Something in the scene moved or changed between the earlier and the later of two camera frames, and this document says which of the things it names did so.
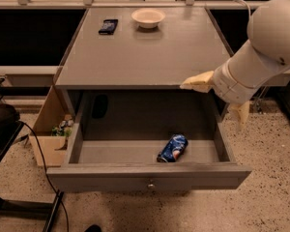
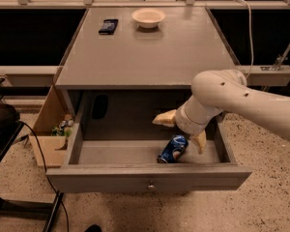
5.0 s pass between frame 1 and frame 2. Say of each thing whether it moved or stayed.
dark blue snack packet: stayed
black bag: stayed
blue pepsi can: stayed
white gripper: moved
